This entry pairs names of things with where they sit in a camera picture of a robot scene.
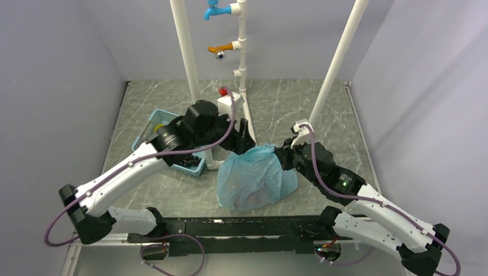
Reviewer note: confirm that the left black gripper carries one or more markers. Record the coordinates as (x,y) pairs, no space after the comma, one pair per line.
(240,142)

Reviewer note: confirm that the light blue plastic bag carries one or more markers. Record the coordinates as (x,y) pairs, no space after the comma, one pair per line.
(253,180)

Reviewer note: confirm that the black fake grapes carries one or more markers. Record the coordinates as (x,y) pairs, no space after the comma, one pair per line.
(189,161)

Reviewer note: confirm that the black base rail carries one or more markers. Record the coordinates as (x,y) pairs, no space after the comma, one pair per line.
(227,235)

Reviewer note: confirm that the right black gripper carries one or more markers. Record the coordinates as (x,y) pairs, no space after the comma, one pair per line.
(284,153)

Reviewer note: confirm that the blue plastic faucet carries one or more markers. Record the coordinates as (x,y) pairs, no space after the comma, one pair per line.
(215,10)

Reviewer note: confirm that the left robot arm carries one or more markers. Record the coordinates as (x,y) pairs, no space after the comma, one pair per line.
(90,206)

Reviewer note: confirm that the white pvc pipe frame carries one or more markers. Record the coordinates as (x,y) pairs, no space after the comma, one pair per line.
(240,9)

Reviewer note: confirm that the yellow fake pepper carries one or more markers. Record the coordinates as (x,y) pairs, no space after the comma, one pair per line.
(158,127)

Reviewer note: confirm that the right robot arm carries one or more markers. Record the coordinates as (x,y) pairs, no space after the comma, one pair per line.
(417,244)

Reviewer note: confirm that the orange plastic faucet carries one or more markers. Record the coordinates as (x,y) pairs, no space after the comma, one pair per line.
(220,51)

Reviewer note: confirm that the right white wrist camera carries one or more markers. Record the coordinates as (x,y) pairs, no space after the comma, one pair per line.
(301,132)

